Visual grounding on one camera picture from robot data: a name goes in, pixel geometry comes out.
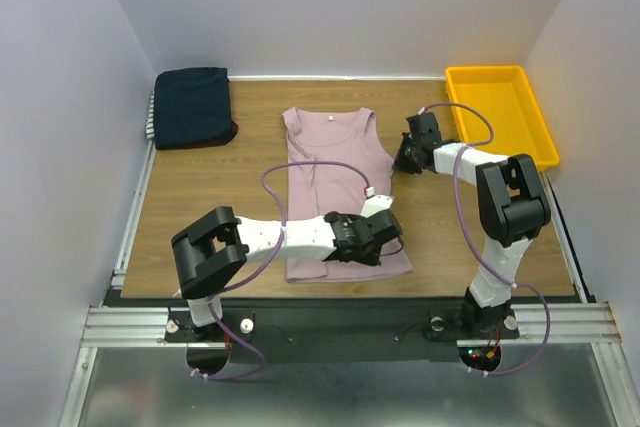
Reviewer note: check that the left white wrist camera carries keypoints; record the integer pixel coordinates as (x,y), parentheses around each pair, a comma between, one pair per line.
(375,203)

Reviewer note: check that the pink tank top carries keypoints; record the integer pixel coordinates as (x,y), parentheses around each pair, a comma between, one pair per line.
(331,151)

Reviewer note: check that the yellow plastic bin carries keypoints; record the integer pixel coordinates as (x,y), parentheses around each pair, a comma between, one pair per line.
(504,96)

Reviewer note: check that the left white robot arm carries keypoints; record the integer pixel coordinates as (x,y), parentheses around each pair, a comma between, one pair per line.
(210,252)

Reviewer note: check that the folded navy tank top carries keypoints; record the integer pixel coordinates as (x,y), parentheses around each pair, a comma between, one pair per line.
(192,105)

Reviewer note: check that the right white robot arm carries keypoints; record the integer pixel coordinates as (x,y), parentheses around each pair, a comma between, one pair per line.
(512,207)

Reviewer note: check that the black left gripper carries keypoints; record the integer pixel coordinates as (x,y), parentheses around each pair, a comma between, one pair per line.
(371,260)

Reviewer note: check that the folded dark red tank top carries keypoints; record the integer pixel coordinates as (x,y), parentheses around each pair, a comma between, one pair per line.
(223,139)

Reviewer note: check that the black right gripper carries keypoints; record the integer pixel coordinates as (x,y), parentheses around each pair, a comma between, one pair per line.
(405,157)

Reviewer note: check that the folded striped tank top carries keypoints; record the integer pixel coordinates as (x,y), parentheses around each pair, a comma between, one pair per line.
(149,122)

